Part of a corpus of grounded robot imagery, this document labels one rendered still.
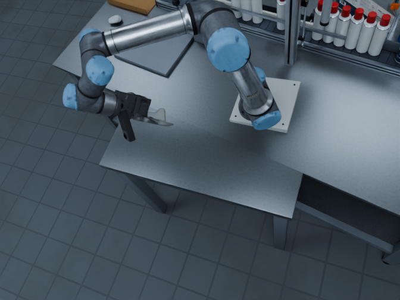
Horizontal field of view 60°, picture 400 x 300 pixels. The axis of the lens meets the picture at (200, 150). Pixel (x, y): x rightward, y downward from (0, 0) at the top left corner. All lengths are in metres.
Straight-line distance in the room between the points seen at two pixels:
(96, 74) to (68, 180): 1.83
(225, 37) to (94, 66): 0.37
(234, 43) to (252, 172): 0.65
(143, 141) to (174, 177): 0.25
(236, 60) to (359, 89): 0.81
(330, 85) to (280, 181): 0.52
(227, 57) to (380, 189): 0.82
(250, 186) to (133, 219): 1.19
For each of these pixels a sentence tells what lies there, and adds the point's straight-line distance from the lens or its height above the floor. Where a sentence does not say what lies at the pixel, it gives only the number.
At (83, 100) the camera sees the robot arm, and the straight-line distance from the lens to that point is 1.11.
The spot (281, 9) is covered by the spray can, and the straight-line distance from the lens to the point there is 1.76.
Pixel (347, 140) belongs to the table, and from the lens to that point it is 1.58.
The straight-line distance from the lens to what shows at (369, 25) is 1.66.
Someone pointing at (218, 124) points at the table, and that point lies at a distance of 1.61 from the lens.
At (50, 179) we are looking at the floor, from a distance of 2.89.
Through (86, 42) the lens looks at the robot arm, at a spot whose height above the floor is 1.49.
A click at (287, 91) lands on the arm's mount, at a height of 0.86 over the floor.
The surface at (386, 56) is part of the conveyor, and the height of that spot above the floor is 0.88.
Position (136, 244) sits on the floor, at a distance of 2.41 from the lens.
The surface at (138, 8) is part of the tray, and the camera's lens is 2.20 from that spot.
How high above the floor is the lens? 2.20
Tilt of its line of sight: 61 degrees down
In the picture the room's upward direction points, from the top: 23 degrees counter-clockwise
